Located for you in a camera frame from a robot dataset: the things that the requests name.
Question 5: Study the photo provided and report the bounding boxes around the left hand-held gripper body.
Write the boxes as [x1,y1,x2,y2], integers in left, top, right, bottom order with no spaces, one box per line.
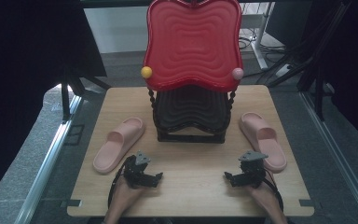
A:
[122,150,157,189]

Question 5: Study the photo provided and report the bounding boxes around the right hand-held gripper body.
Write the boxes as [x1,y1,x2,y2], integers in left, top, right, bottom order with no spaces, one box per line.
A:
[238,150,269,189]

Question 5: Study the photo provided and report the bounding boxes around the pink slipper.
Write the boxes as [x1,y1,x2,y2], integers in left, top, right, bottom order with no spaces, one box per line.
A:
[238,111,288,174]
[92,117,146,175]

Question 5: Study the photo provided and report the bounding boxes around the red and black shoe rack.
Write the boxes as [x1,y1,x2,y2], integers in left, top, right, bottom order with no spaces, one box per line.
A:
[140,0,245,145]

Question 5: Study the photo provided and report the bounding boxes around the person's left hand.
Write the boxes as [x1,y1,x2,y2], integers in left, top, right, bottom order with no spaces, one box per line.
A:
[113,176,145,213]

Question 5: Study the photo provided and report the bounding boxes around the person's right hand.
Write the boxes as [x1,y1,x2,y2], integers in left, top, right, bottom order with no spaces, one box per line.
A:
[246,174,277,213]

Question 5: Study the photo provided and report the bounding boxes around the black tripod stand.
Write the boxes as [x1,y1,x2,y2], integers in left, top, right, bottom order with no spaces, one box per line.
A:
[60,69,112,123]

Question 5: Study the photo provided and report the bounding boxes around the white power strip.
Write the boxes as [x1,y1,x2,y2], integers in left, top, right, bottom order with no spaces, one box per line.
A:
[274,63,294,78]

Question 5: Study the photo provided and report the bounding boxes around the black metal stand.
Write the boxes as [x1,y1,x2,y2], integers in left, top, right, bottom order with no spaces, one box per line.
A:
[266,0,352,122]

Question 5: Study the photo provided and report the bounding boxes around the white panel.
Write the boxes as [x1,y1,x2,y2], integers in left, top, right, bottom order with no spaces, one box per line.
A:
[83,7,151,54]

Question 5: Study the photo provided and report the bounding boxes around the black curtain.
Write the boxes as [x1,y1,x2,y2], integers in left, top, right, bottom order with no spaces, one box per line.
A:
[0,0,108,208]

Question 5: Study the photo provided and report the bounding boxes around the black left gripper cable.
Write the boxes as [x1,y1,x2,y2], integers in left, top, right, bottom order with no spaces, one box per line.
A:
[107,156,134,210]

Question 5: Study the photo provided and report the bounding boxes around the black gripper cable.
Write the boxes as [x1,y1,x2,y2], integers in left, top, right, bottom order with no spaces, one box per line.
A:
[107,156,134,210]
[260,167,284,213]

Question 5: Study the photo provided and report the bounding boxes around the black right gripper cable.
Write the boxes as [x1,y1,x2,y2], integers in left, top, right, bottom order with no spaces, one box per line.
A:
[260,167,284,213]

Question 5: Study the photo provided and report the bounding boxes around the silver metal rail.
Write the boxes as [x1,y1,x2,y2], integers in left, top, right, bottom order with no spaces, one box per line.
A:
[300,91,358,224]
[13,93,84,224]

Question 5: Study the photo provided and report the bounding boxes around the black floor cables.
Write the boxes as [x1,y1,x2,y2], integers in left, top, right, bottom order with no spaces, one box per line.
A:
[238,27,290,78]

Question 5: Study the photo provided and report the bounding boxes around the white desk frame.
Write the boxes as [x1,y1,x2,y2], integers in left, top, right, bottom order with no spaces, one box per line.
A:
[239,2,276,71]

